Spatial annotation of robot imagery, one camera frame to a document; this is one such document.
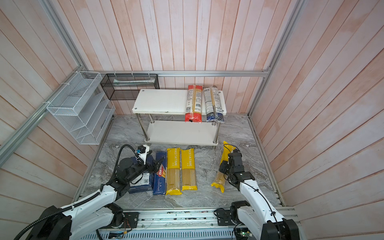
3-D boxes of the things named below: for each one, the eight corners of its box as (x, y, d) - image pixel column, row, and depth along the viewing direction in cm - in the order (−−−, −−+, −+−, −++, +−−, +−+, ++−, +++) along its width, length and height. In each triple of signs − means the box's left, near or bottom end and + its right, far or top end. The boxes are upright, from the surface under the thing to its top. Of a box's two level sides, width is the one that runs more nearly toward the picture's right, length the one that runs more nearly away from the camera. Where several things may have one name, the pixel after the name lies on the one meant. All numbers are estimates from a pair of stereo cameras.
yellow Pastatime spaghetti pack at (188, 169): (182, 191, 84) (181, 189, 82) (181, 150, 101) (181, 148, 99) (197, 190, 84) (197, 189, 83) (193, 150, 101) (193, 148, 100)
